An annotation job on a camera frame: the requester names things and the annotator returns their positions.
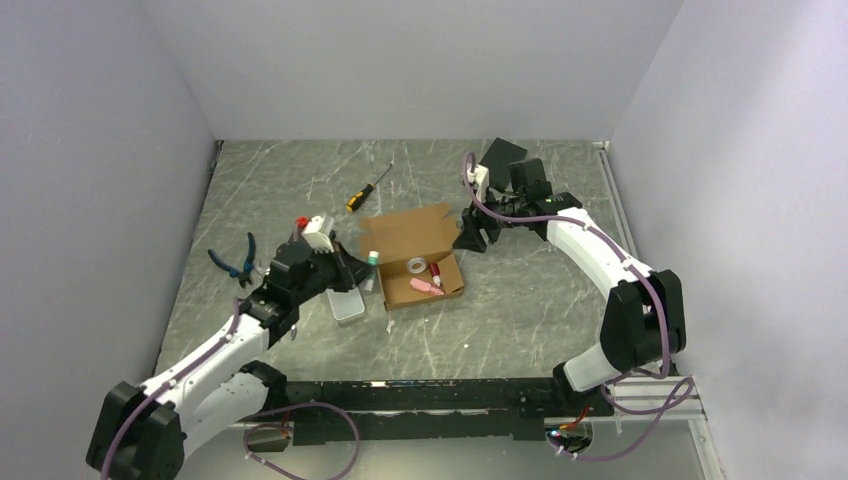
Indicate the brown cardboard box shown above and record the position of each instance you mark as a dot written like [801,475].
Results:
[427,232]

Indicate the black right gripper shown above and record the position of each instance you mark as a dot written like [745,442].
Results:
[474,219]

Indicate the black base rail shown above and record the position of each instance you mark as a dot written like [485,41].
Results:
[522,409]

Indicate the white plastic case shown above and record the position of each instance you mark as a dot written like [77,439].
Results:
[346,306]

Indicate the yellow black screwdriver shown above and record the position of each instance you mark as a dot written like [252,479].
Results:
[359,198]

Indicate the clear tape roll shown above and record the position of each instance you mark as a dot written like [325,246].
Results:
[417,265]

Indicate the aluminium frame rail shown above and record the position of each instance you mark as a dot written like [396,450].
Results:
[639,395]

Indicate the black box far right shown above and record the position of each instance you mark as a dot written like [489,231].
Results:
[497,158]

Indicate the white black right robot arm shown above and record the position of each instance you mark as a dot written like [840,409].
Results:
[644,319]

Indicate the pink tube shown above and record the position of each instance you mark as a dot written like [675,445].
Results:
[425,287]

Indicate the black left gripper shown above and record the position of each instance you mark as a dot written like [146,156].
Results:
[351,271]

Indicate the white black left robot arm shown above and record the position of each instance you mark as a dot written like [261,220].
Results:
[147,431]

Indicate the red white small bottle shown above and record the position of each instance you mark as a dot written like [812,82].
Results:
[435,273]

